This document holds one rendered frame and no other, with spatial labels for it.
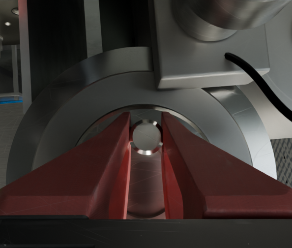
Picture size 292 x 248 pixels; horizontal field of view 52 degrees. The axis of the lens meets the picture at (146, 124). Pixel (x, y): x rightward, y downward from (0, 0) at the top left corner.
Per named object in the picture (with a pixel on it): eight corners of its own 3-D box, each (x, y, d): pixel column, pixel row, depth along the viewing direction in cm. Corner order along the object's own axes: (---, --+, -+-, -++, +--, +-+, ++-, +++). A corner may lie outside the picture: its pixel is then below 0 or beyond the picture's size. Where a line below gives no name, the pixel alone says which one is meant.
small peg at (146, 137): (170, 127, 12) (156, 160, 11) (163, 131, 14) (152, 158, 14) (137, 112, 12) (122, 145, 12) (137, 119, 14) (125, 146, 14)
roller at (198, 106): (234, 56, 16) (273, 277, 15) (173, 114, 42) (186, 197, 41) (17, 85, 15) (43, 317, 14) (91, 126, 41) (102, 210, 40)
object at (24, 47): (17, -186, 18) (32, 112, 17) (83, 2, 42) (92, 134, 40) (9, -186, 18) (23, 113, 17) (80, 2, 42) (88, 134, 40)
